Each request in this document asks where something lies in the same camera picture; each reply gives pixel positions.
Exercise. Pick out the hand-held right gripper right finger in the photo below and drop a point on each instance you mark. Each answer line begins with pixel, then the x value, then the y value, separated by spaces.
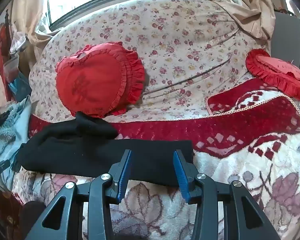
pixel 181 177

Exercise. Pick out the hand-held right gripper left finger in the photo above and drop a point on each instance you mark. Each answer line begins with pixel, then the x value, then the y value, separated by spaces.
pixel 123 177

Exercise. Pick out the black pants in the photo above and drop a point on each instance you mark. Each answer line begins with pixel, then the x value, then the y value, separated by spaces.
pixel 77 150

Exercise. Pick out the red and white plush blanket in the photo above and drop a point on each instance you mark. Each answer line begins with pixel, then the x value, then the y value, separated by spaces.
pixel 240 135

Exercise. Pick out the red heart-shaped ruffled pillow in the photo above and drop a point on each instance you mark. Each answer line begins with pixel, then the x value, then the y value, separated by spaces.
pixel 89 80

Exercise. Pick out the light blue towel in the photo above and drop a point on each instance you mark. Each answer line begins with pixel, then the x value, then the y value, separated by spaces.
pixel 4 135

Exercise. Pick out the floral quilt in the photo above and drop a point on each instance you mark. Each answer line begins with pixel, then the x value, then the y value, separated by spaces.
pixel 177 42

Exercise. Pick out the teal bag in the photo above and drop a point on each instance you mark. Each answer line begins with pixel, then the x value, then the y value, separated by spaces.
pixel 19 85

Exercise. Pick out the dark grey panel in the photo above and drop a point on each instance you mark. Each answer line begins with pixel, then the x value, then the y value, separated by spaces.
pixel 287 37

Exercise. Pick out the red hanging cloth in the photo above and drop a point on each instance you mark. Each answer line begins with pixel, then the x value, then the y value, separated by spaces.
pixel 2 45

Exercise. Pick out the beige cloth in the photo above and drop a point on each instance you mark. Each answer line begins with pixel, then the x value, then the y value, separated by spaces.
pixel 252 10

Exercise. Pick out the beige curtain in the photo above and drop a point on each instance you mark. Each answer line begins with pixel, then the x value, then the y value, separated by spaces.
pixel 24 17

